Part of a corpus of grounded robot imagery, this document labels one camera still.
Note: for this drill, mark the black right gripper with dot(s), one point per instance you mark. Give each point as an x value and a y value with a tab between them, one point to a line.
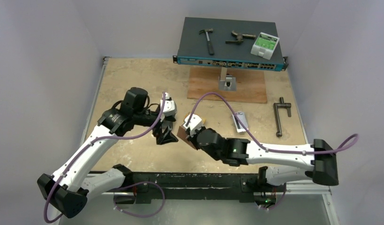
192	138

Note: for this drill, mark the rusty metal tool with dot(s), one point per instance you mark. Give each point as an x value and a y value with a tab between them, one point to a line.
239	38

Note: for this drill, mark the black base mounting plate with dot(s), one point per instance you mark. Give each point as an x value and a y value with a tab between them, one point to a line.
242	187

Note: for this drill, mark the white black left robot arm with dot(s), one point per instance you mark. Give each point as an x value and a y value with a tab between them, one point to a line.
69	188

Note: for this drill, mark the blue grey network switch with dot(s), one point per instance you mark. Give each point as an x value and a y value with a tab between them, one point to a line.
193	46

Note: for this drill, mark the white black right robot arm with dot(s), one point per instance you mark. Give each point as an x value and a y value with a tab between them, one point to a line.
286	163

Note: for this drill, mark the pink leather card holder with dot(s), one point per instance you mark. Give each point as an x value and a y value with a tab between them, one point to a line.
182	135

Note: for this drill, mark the small claw hammer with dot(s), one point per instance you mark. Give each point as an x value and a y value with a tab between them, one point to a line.
209	43

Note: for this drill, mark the metal stand bracket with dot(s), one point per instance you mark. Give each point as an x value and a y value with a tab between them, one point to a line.
226	82

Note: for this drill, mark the brown wooden board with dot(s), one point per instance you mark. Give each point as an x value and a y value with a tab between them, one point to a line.
249	84

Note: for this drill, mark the white green electronic box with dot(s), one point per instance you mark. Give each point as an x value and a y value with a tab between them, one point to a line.
264	45

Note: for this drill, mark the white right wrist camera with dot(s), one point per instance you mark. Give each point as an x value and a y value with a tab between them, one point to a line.
192	124

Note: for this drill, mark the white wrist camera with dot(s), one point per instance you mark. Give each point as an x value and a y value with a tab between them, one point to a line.
192	124
169	108

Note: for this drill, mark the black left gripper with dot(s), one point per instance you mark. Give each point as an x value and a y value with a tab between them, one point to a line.
166	136

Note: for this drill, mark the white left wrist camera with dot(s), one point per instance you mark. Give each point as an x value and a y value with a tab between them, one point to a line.
169	108

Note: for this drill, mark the white silver card stack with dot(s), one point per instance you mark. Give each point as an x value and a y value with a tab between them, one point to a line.
240	122

